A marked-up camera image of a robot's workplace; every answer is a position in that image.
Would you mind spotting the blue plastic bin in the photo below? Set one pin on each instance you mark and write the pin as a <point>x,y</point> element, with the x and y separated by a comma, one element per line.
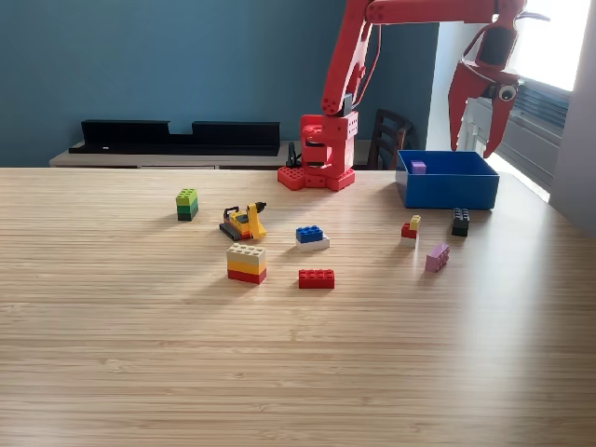
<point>447,191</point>

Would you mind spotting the black lego brick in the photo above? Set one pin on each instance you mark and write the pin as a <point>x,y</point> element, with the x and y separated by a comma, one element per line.
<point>460,223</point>

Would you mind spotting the black shelf tray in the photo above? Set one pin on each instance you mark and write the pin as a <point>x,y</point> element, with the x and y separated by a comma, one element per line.
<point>139,139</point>

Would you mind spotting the red white yellow brick stack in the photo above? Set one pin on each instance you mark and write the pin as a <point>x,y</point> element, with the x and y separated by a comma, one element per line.
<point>409,233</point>

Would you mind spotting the green brick stack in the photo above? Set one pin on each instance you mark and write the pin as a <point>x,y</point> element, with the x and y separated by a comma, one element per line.
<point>187,205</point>

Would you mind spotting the dark wooden chair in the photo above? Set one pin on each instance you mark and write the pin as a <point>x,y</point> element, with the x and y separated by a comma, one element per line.
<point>388,135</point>

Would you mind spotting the wooden sideboard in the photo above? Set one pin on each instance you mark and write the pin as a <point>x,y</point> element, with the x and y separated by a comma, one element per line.
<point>139,159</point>

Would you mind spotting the grey window heater unit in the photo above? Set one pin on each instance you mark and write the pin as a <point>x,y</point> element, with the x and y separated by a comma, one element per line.
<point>535,125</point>

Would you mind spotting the pink lego brick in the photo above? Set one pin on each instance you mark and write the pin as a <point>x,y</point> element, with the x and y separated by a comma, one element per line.
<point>437,258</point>

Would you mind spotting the black table clamp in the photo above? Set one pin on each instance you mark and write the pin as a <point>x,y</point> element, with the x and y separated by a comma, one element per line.
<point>293,156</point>

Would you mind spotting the cream orange red brick stack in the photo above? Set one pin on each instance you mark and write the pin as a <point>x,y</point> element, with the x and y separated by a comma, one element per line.
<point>246,265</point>

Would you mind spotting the white window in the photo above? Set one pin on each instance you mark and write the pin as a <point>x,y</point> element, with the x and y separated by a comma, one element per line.
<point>545,46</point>

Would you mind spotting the purple brick stack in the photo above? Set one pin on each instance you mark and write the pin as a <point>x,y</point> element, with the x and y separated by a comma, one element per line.
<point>419,167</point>

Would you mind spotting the yellow toy digger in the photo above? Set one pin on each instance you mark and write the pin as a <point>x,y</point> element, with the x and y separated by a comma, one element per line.
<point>244,223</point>

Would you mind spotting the red lego brick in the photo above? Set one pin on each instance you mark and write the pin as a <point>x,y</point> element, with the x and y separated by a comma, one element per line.
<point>316,279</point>

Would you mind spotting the blue and white brick stack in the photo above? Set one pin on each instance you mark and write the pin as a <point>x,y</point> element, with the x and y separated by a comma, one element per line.
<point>311,236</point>

